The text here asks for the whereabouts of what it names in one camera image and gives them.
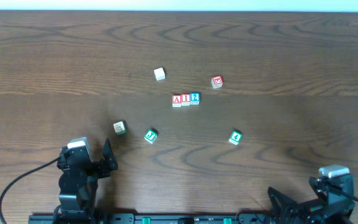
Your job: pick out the blue number 2 block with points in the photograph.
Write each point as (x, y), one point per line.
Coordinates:
(195, 98)

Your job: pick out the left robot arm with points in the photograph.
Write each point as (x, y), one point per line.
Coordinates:
(79, 181)

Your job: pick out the blue letter P block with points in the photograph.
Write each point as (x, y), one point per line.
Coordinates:
(159, 74)

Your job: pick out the red letter I block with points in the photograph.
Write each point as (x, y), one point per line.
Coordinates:
(185, 99)

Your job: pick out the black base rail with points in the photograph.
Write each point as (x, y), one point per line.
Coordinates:
(129, 218)

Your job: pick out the red letter E block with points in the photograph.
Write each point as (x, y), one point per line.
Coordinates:
(217, 81)

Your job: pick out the green letter J block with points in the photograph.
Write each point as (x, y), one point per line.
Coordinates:
(150, 136)

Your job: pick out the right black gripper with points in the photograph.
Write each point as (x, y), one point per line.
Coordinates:
(305, 205)

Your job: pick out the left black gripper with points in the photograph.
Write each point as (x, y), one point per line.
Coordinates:
(89, 168)

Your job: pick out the green letter R butterfly block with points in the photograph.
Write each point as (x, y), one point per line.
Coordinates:
(119, 128)

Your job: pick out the red letter A block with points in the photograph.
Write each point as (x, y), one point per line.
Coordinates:
(176, 101)

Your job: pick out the green number 4 block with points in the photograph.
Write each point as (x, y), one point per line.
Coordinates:
(235, 137)

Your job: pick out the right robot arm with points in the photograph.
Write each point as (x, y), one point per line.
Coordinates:
(334, 203)

